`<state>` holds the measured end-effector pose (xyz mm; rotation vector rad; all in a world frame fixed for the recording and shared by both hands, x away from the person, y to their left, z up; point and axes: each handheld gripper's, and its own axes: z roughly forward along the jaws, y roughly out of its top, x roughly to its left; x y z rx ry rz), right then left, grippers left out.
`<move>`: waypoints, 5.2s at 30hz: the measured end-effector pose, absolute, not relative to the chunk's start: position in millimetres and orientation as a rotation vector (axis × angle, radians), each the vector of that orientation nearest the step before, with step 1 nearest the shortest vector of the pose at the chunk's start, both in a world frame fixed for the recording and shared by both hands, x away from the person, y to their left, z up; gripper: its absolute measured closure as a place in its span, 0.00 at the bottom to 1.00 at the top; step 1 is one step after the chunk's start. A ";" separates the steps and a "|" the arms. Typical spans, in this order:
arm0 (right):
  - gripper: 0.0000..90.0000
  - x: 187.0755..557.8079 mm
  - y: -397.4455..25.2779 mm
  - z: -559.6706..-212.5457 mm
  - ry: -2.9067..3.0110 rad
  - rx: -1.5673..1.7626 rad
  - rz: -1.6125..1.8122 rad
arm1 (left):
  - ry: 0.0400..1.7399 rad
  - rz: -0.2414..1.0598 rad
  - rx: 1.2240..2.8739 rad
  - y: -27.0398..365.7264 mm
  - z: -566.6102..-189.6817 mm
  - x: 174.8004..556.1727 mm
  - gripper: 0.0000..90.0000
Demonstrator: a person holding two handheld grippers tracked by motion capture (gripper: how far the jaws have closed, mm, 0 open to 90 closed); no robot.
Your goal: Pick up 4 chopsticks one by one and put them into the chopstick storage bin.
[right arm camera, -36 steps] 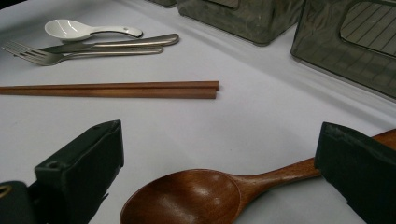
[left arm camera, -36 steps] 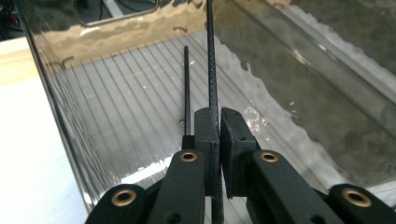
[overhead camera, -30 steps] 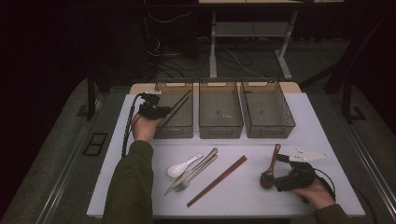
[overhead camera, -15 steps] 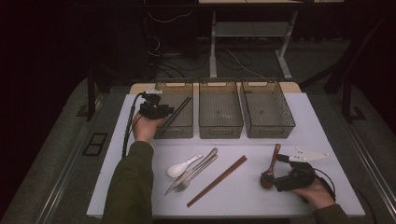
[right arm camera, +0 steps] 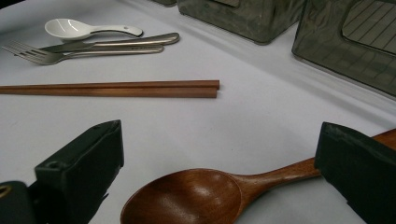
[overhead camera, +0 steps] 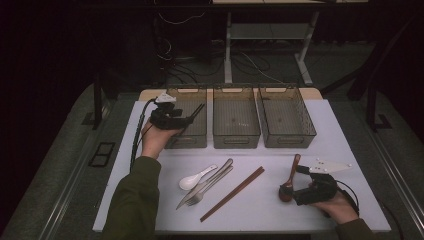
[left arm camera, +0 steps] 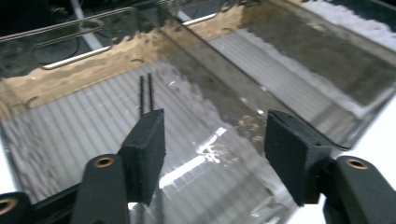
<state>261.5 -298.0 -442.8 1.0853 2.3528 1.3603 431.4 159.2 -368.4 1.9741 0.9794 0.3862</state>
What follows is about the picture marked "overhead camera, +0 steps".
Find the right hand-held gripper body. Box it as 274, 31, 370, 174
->
293, 158, 353, 207

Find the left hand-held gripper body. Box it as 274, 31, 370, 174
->
149, 92, 184, 131

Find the brown wooden spoon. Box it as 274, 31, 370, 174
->
278, 153, 302, 203

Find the transparent grey storage bin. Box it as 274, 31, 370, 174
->
164, 85, 208, 150
212, 84, 262, 150
256, 84, 318, 149

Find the black chopstick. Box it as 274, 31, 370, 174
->
191, 104, 207, 122
189, 103, 205, 120

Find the steel table knife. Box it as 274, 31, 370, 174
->
175, 158, 234, 211

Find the brown wooden chopstick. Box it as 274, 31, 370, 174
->
199, 165, 264, 222
200, 167, 266, 223

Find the white ceramic spoon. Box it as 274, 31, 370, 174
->
178, 164, 219, 191

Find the steel fork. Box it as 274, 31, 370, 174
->
184, 165, 234, 207

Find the person's left hand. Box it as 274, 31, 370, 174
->
140, 118, 183, 161

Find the person's right hand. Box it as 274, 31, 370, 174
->
309, 195, 360, 225

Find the white table cover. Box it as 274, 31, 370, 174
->
92, 99, 392, 234

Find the black metal stand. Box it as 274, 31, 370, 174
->
364, 79, 394, 133
81, 74, 111, 131

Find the right hand-held gripper black cable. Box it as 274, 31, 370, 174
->
334, 179, 362, 218

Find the tangle of black floor cables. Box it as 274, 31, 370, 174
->
156, 34, 271, 86

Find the white metal desk frame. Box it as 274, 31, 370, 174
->
212, 0, 369, 87

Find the metal floor rail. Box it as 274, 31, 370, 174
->
368, 128, 424, 231
36, 129, 101, 240

